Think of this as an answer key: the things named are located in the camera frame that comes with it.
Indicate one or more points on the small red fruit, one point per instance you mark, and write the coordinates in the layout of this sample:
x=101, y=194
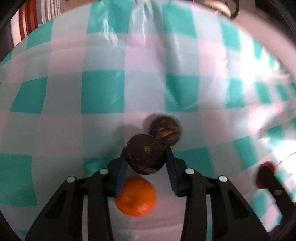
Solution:
x=265, y=174

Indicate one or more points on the teal white checkered tablecloth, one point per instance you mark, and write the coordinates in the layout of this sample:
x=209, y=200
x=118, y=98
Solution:
x=79, y=87

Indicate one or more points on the orange tangerine on table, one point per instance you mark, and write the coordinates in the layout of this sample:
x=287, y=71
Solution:
x=137, y=198

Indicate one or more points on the dark brown round fruit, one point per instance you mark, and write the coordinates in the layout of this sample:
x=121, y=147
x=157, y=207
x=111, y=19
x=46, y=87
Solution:
x=145, y=154

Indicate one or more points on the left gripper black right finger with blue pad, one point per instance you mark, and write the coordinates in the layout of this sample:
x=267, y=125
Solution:
x=214, y=207

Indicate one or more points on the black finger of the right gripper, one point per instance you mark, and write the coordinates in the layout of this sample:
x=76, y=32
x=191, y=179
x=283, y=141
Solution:
x=279, y=194

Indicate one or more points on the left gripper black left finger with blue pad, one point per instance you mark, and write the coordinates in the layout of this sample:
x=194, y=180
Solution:
x=61, y=217

